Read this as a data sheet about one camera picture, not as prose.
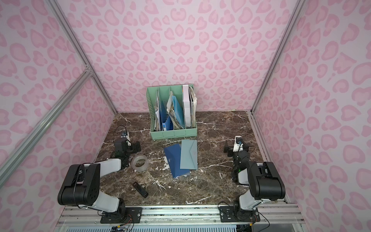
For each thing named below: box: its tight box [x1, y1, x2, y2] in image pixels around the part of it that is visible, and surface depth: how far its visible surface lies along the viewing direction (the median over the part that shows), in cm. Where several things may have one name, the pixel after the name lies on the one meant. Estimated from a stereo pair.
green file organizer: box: [145, 84, 198, 140], surface depth 102 cm
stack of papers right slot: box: [188, 85, 198, 128], surface depth 97 cm
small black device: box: [132, 181, 149, 199], surface depth 83 cm
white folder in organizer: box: [182, 84, 192, 129], surface depth 100 cm
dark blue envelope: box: [164, 143, 191, 178], surface depth 95 cm
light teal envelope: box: [179, 139, 199, 170], surface depth 97 cm
